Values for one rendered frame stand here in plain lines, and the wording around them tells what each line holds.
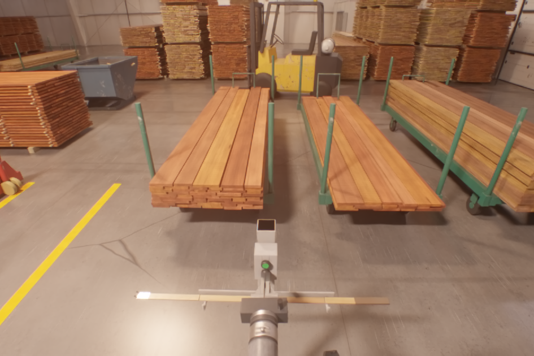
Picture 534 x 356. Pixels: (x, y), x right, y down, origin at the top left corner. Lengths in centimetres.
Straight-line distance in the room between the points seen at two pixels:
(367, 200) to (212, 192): 133
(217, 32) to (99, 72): 397
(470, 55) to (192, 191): 1023
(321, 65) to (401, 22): 383
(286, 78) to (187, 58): 389
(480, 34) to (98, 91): 1071
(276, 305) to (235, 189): 167
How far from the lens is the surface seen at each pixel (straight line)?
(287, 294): 114
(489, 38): 1161
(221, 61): 981
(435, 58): 1094
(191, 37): 997
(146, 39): 1047
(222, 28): 971
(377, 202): 263
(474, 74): 1177
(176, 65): 1016
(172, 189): 257
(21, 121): 583
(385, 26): 1026
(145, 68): 1061
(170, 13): 1011
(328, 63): 719
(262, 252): 93
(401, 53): 1042
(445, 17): 1082
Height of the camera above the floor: 190
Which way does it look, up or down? 30 degrees down
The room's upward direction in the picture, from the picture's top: straight up
